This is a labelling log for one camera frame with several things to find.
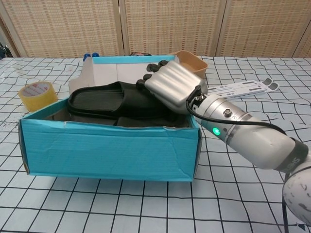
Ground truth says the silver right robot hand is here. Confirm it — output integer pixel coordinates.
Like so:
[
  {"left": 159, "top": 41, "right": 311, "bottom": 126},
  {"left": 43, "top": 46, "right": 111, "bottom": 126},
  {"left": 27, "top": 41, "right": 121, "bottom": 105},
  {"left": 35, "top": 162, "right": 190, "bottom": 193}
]
[{"left": 136, "top": 60, "right": 208, "bottom": 115}]

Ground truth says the teal cardboard shoe box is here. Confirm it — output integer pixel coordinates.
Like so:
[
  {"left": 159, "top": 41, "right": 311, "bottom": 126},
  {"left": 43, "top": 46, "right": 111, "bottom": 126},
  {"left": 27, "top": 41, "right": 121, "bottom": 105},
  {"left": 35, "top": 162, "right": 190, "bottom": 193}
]
[{"left": 18, "top": 54, "right": 203, "bottom": 182}]

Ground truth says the brown paper food tray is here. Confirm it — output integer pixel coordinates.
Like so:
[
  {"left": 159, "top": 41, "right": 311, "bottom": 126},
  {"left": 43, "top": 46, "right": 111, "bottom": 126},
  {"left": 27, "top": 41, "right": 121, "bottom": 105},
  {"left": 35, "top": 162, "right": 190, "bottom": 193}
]
[{"left": 167, "top": 50, "right": 208, "bottom": 80}]

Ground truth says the bamboo folding screen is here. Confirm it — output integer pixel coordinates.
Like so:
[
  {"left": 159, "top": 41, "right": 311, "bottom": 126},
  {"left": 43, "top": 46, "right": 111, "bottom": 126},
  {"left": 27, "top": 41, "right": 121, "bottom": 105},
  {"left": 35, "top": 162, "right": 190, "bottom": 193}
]
[{"left": 0, "top": 0, "right": 311, "bottom": 59}]

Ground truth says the white folding laptop stand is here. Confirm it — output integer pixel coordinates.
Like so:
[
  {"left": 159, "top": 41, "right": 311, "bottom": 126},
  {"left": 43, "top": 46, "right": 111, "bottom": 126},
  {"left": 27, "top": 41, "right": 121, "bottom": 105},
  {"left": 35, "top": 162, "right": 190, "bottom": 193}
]
[{"left": 206, "top": 78, "right": 280, "bottom": 101}]

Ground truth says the blue toy building block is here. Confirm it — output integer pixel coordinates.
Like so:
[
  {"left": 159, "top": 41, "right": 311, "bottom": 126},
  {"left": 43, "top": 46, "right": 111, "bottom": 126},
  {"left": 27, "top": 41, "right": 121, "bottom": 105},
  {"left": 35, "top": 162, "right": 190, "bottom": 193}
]
[{"left": 82, "top": 52, "right": 100, "bottom": 61}]

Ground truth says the white black checked tablecloth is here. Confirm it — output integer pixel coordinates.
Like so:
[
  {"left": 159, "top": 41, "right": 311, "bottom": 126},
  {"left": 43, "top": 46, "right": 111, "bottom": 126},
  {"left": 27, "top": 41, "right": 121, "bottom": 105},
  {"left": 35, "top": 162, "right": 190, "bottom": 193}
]
[{"left": 0, "top": 56, "right": 311, "bottom": 233}]

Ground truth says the yellow packing tape roll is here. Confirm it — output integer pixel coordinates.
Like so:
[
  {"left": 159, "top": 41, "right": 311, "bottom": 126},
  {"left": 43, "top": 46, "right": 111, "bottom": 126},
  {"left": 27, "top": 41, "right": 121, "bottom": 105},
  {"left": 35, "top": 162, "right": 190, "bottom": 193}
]
[{"left": 18, "top": 81, "right": 59, "bottom": 112}]

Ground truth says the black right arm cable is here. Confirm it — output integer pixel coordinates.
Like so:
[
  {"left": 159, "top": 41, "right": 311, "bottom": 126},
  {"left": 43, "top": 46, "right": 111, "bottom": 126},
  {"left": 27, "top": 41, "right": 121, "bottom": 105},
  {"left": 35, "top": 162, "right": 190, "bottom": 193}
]
[{"left": 186, "top": 85, "right": 296, "bottom": 143}]

